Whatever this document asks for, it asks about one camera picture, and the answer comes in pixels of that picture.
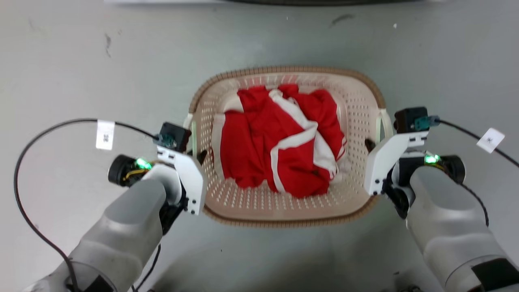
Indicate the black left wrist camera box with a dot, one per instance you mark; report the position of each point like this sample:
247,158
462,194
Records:
176,136

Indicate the red and white garment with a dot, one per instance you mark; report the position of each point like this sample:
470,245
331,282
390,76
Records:
259,150

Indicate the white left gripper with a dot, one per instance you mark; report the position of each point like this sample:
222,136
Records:
191,178

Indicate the beige perforated plastic laundry basket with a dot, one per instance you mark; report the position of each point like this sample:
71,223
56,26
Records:
279,209

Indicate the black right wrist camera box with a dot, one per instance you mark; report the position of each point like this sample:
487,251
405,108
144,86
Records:
409,119

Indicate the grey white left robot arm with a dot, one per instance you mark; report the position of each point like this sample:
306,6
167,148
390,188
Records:
125,227

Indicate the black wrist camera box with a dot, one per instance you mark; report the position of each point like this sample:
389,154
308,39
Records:
409,119
176,136

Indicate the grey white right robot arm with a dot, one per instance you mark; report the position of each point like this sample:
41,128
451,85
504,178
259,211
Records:
446,219

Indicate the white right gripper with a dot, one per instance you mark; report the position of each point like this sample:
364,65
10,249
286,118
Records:
381,166

